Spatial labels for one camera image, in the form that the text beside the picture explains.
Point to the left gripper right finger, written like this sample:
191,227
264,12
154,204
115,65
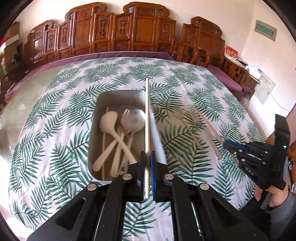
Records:
160,191

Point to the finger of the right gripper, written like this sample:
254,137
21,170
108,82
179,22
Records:
233,148

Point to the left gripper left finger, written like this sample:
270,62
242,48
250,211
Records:
135,186

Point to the large steel ladle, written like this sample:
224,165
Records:
132,122

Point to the cream plastic spoon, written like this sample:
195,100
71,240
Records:
102,158

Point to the person right hand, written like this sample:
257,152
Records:
277,196

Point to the palm leaf tablecloth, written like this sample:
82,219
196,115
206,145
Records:
49,165

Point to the wooden side shelf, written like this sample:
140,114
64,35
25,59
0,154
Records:
239,74

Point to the grey metal tray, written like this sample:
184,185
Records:
110,123

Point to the red card on shelf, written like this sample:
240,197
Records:
229,51

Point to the wooden armchair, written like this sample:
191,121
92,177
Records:
182,51

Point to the carved wooden bench back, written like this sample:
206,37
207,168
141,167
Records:
90,28

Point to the cardboard boxes stack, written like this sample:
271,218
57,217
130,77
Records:
10,56

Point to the white wall panel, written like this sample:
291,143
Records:
264,89

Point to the green wall sign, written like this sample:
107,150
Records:
266,30

